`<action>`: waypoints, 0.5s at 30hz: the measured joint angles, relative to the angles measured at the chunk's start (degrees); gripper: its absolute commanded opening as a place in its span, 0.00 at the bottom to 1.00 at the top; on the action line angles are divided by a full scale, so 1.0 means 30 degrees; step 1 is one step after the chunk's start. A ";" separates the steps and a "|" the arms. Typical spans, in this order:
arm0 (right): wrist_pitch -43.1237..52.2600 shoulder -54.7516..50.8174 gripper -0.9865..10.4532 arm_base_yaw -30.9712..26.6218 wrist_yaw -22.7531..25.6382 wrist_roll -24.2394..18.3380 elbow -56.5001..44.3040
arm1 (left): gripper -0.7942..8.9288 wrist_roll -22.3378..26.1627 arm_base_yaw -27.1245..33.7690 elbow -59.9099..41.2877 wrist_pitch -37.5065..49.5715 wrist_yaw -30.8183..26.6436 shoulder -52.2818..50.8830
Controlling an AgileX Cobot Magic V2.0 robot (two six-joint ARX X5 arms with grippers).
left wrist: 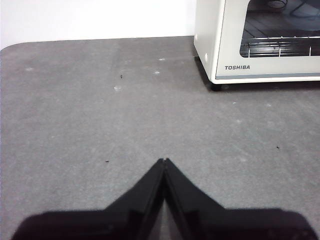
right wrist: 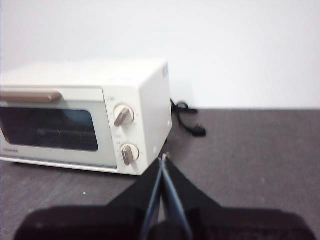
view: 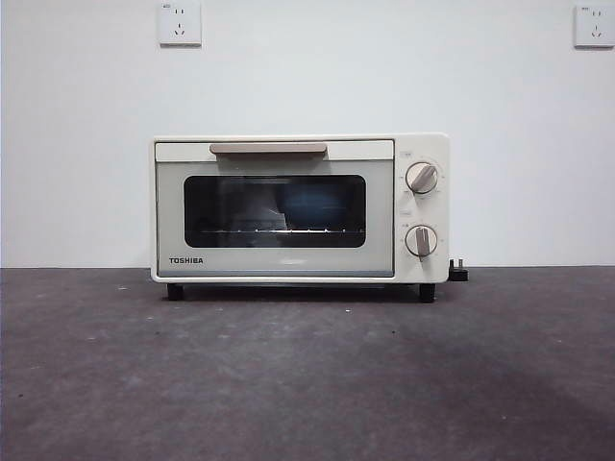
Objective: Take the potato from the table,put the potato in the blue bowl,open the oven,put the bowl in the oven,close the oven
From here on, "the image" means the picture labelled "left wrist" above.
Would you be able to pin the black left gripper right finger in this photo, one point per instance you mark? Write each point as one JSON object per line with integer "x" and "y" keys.
{"x": 225, "y": 225}

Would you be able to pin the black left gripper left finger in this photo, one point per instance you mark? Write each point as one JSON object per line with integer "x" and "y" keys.
{"x": 100, "y": 225}

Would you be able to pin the white toaster oven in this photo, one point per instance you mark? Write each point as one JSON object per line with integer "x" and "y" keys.
{"x": 207, "y": 30}

